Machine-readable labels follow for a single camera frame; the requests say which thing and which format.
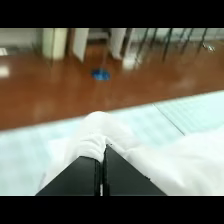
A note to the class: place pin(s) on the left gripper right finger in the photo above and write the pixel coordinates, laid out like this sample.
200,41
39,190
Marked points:
125,176

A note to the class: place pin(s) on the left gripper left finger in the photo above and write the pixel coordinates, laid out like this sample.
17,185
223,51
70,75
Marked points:
77,178

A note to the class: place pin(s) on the white shirt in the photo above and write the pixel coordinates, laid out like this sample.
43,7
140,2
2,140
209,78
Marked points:
180,163

